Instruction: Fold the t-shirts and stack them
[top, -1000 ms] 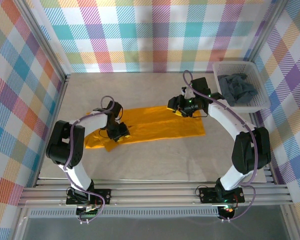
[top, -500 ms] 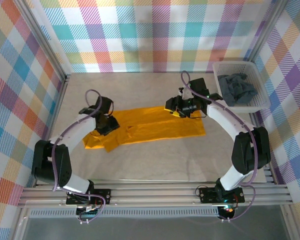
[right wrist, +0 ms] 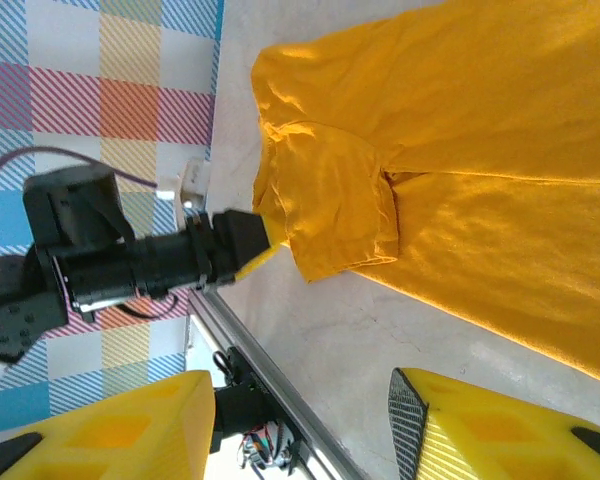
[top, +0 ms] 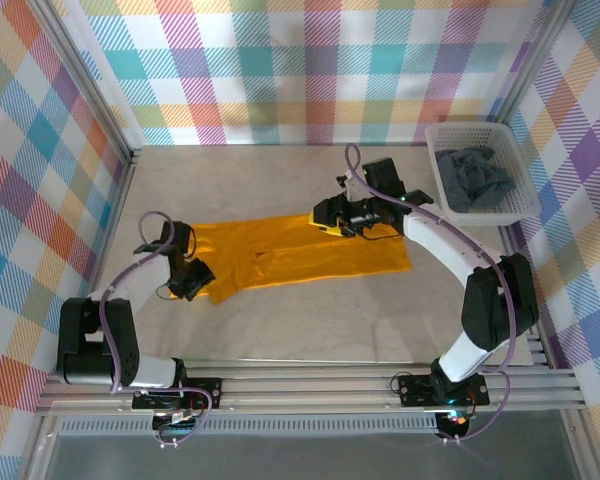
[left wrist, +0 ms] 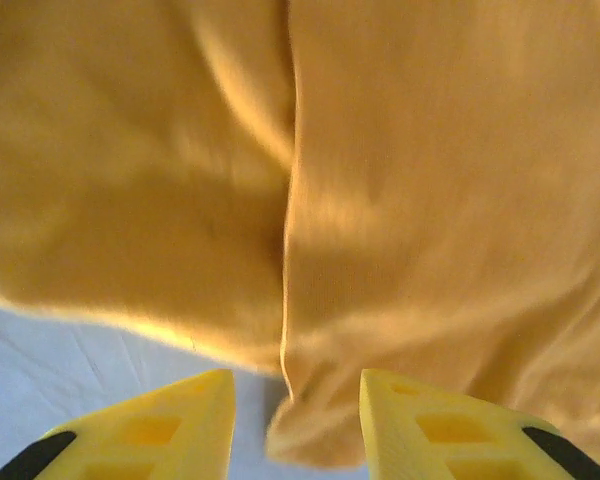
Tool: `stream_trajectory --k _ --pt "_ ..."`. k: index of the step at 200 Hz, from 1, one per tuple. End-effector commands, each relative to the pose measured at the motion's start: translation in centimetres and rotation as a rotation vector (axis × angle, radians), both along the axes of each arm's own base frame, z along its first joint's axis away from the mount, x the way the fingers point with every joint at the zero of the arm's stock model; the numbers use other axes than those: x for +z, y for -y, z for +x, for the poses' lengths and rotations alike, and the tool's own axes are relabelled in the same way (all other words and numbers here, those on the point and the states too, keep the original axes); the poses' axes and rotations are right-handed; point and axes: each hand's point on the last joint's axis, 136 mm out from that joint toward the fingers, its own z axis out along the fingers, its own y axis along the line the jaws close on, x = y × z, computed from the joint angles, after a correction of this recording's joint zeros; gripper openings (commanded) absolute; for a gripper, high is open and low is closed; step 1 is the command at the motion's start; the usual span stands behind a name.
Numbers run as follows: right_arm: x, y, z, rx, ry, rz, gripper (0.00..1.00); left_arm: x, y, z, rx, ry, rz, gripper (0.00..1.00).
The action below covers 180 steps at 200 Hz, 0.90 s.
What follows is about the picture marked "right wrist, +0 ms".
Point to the aluminium mounting rail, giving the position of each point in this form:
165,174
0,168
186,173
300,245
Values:
212,310

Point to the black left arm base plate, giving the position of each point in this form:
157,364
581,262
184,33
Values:
240,405

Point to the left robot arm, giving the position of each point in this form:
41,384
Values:
15,320

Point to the left base wiring bundle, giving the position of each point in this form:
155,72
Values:
265,445

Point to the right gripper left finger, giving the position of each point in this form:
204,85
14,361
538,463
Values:
105,440

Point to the yellow t-shirt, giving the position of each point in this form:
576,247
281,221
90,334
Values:
480,125

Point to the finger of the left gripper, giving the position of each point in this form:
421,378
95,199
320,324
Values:
274,231
257,262

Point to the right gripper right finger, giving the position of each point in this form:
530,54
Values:
480,440

